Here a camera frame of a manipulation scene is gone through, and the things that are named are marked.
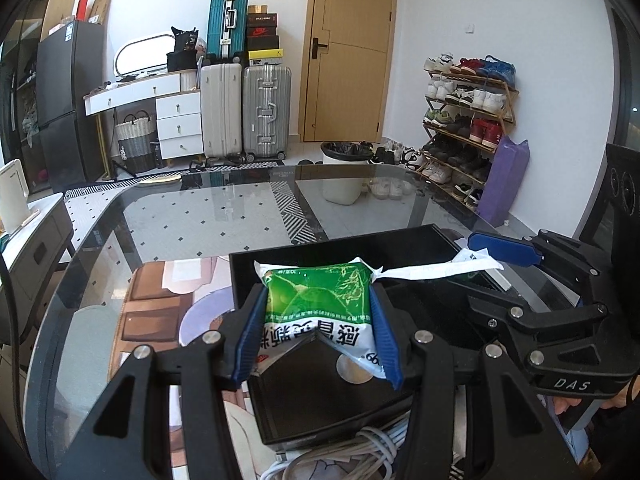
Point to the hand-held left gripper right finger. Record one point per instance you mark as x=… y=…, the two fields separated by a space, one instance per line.
x=382 y=340

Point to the small round white disc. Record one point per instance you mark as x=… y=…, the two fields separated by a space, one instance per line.
x=352 y=370

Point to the oval vanity mirror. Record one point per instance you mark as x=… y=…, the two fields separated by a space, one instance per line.
x=142 y=52

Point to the grey sideboard cabinet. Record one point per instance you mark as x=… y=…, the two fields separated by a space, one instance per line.
x=35 y=255

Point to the rows of shoes on rack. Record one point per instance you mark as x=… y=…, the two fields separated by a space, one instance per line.
x=480 y=130

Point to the person's right hand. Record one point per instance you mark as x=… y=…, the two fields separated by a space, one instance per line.
x=629 y=394

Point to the white vanity dresser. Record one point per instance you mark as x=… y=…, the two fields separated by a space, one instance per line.
x=177 y=130

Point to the stack of shoe boxes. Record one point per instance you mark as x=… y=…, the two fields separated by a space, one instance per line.
x=262 y=30

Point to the black refrigerator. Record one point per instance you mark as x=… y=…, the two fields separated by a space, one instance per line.
x=70 y=85

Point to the group of shoes on floor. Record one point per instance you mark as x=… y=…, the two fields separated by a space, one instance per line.
x=395 y=170

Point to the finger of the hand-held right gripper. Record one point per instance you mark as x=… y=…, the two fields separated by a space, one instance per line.
x=520 y=317
x=500 y=248

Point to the wooden door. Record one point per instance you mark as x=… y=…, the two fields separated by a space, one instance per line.
x=350 y=85

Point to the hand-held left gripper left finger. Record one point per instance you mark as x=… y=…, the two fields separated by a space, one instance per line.
x=252 y=332

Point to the black storage tray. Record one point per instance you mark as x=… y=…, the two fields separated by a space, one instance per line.
x=310 y=402

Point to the brown cardboard box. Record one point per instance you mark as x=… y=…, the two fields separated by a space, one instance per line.
x=101 y=5

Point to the black bag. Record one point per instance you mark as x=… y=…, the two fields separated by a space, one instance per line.
x=182 y=60

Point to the white trash bin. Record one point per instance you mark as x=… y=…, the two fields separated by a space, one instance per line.
x=342 y=180

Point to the red flat box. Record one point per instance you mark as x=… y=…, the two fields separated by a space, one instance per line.
x=84 y=7

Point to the printed cartoon desk mat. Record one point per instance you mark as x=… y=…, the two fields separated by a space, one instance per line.
x=155 y=305

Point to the white suitcase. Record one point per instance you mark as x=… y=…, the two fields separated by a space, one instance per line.
x=220 y=110

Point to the silver suitcase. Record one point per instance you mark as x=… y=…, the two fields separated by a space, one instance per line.
x=265 y=110

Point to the purple rolled mat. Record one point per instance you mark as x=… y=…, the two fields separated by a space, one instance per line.
x=505 y=180

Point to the teal suitcase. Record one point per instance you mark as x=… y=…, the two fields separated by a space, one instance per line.
x=220 y=20

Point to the green medicine packet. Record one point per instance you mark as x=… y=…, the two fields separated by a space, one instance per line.
x=320 y=295

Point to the woven laundry basket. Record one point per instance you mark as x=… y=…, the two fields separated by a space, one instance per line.
x=135 y=145

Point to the wooden shoe rack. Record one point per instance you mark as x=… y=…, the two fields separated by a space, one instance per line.
x=509 y=102

